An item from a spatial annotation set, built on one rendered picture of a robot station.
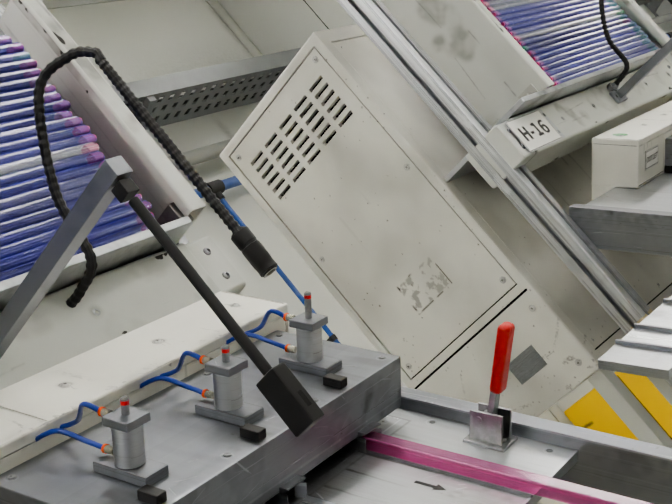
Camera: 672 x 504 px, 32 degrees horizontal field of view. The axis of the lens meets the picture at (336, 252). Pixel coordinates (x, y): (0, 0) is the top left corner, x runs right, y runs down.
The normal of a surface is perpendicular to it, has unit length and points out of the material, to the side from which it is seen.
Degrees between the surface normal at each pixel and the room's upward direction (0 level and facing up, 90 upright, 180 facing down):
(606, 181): 90
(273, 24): 90
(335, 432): 136
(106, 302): 90
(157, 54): 90
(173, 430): 46
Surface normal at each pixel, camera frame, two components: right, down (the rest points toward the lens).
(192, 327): -0.03, -0.96
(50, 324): 0.55, -0.60
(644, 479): -0.55, 0.25
